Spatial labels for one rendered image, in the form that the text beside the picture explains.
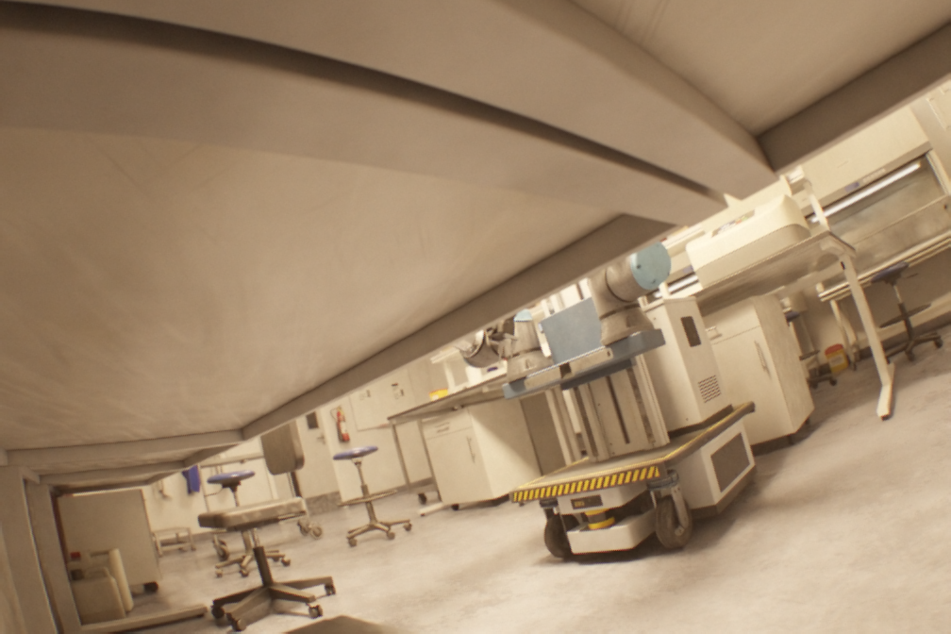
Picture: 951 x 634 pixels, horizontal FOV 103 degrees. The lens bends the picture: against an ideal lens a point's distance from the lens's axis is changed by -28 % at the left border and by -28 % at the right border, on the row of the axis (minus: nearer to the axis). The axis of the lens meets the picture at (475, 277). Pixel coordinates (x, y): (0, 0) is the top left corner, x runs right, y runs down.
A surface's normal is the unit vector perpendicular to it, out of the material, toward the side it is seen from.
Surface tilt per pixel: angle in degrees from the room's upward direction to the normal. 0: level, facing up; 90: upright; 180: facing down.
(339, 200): 180
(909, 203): 82
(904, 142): 82
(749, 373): 90
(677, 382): 90
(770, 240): 93
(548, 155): 180
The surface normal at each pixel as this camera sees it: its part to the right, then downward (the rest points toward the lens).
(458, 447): -0.72, 0.00
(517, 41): 0.27, 0.92
